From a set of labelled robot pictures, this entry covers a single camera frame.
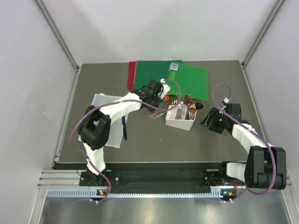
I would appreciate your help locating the light green plastic folder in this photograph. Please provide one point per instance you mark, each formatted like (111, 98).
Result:
(188, 79)

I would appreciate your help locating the dark blue table knife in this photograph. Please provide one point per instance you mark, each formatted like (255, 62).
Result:
(123, 119)

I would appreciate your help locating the red folder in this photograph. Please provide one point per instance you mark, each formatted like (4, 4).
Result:
(131, 75)

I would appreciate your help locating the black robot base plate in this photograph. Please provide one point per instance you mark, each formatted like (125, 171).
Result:
(149, 177)

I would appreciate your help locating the dark green ring binder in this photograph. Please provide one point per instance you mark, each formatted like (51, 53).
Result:
(147, 70)

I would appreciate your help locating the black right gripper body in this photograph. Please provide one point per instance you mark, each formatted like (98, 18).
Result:
(218, 122)

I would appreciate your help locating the iridescent spoon pink bowl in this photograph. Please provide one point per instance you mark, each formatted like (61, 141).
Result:
(191, 112)

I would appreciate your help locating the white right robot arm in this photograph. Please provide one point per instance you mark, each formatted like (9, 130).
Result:
(265, 166)

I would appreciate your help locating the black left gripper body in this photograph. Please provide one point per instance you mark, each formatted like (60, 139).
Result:
(156, 101)

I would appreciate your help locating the black iridescent spoon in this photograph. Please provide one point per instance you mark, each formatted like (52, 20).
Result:
(198, 106)

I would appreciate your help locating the clear mesh zip pouch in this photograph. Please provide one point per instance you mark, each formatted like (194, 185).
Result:
(116, 128)

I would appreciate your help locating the silver spoon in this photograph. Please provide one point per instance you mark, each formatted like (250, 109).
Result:
(189, 102)

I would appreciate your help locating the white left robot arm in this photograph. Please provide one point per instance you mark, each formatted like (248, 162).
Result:
(94, 130)

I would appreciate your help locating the white divided plastic container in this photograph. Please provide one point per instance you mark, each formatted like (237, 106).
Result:
(184, 123)

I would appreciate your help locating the grey slotted cable duct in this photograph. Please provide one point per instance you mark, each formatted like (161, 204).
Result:
(97, 193)

